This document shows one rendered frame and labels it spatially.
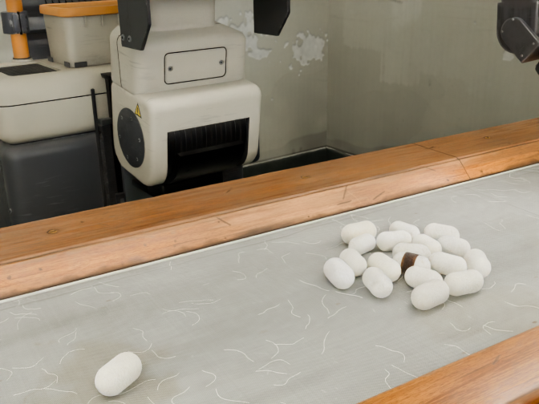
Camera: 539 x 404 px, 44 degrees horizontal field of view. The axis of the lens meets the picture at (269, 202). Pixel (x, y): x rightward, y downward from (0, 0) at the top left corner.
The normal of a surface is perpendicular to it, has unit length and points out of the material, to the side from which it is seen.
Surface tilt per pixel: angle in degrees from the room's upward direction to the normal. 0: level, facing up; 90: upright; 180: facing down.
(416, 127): 90
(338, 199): 45
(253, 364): 0
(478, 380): 0
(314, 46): 90
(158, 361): 0
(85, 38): 92
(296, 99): 91
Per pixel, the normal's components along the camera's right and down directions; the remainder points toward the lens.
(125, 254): 0.35, -0.46
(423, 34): -0.81, 0.22
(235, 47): 0.59, 0.40
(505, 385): -0.02, -0.94
